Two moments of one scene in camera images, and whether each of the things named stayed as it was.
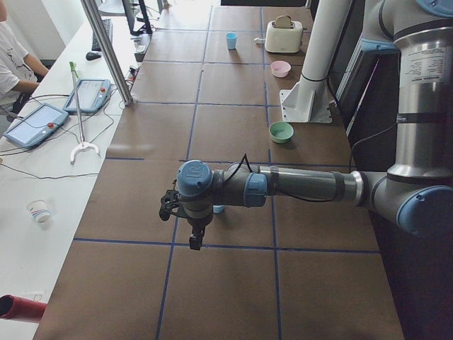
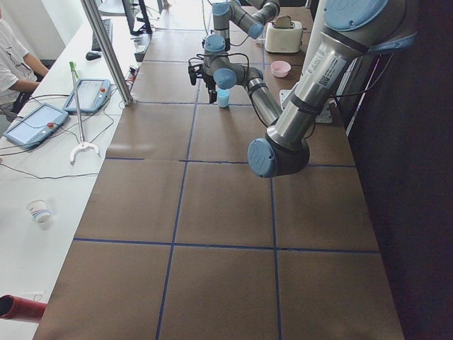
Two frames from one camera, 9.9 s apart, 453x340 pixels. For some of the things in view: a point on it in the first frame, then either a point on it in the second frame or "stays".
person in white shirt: [20, 72] stays
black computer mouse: [91, 56] stays
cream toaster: [284, 40] stays
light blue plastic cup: [219, 208] to [223, 96]
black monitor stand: [146, 29] stays
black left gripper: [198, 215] to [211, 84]
